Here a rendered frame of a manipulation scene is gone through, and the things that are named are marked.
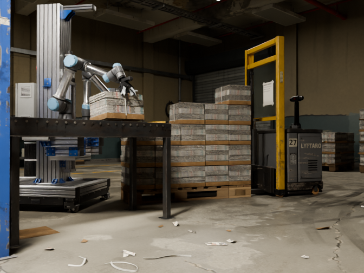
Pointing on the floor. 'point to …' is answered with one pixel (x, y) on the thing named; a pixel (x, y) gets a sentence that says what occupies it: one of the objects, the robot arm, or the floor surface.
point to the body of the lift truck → (295, 157)
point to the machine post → (5, 125)
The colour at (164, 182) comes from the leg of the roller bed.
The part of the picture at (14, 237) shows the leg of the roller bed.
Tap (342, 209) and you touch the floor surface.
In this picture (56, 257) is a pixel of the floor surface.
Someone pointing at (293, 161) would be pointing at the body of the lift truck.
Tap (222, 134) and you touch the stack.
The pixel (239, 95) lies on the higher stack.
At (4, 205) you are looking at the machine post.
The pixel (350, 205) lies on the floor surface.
